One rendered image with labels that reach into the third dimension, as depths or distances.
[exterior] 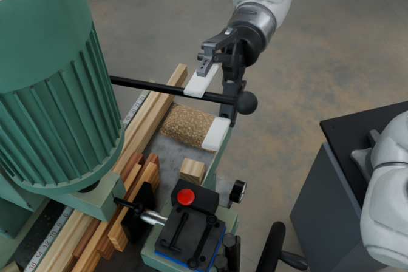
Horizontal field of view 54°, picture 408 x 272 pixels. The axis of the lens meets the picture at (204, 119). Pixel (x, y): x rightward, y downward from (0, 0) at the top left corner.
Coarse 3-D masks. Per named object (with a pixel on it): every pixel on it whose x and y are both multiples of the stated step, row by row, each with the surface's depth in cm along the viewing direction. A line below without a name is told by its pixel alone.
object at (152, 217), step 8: (144, 184) 74; (144, 192) 73; (152, 192) 77; (136, 200) 72; (144, 200) 74; (152, 200) 79; (152, 208) 80; (128, 216) 70; (136, 216) 72; (144, 216) 74; (152, 216) 74; (160, 216) 74; (128, 224) 70; (136, 224) 74; (152, 224) 74; (128, 232) 72; (136, 232) 75
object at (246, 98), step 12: (120, 84) 67; (132, 84) 66; (144, 84) 65; (156, 84) 64; (180, 96) 63; (204, 96) 60; (216, 96) 60; (228, 96) 59; (240, 96) 57; (252, 96) 57; (240, 108) 57; (252, 108) 57
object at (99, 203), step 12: (108, 180) 70; (120, 180) 71; (72, 192) 69; (96, 192) 69; (108, 192) 69; (120, 192) 73; (72, 204) 72; (84, 204) 69; (96, 204) 68; (108, 204) 70; (96, 216) 72; (108, 216) 72
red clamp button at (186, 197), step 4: (180, 192) 70; (184, 192) 70; (188, 192) 70; (192, 192) 70; (180, 196) 69; (184, 196) 69; (188, 196) 69; (192, 196) 70; (180, 200) 69; (184, 200) 69; (188, 200) 69; (192, 200) 69; (184, 204) 69; (188, 204) 69
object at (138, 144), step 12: (180, 72) 97; (168, 84) 95; (180, 84) 99; (168, 96) 93; (156, 108) 91; (144, 120) 89; (156, 120) 91; (144, 132) 87; (132, 144) 85; (144, 144) 89; (120, 168) 82; (84, 216) 76; (72, 240) 74; (72, 252) 72; (60, 264) 71; (72, 264) 74
